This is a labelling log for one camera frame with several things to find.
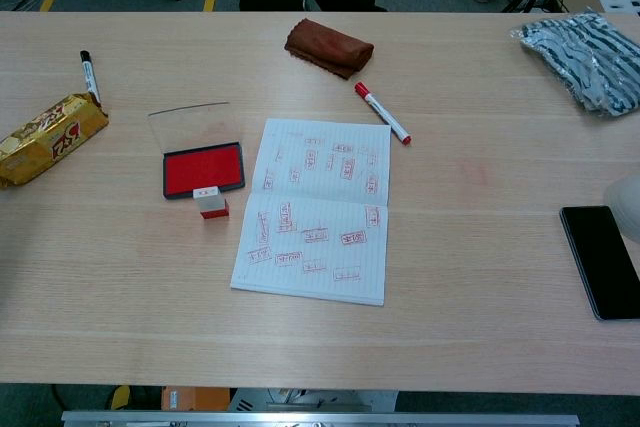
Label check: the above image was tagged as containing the gold snack package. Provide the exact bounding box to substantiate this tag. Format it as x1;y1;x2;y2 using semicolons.
0;92;110;190

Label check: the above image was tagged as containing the black capped whiteboard marker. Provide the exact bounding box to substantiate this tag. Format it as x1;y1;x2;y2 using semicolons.
79;49;103;106

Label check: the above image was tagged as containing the small red white stamp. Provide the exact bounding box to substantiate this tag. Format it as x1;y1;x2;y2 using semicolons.
192;186;231;221

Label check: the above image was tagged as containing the red capped whiteboard marker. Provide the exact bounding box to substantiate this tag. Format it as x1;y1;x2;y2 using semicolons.
354;81;413;146

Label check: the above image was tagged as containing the aluminium rail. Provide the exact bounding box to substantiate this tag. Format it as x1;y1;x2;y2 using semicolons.
60;409;581;427

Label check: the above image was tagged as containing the folded brown cloth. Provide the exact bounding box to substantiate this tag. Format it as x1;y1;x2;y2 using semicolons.
284;17;376;81

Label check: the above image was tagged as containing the orange box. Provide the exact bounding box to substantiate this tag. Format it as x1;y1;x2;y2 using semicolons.
160;385;231;412

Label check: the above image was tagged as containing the white stamped paper sheet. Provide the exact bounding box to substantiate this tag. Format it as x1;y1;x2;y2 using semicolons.
229;118;393;307

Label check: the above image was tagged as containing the black smartphone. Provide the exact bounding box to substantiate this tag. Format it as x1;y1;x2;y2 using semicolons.
558;205;640;322

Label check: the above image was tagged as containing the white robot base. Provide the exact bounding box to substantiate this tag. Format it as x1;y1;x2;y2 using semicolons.
228;388;399;413

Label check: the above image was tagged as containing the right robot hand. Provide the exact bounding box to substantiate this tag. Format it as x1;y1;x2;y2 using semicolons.
602;174;640;244

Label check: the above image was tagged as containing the red ink pad clear lid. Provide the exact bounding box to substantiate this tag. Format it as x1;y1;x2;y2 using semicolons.
147;101;247;202

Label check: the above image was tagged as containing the striped fabric in plastic bag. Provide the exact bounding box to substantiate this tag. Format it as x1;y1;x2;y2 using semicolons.
509;9;640;121

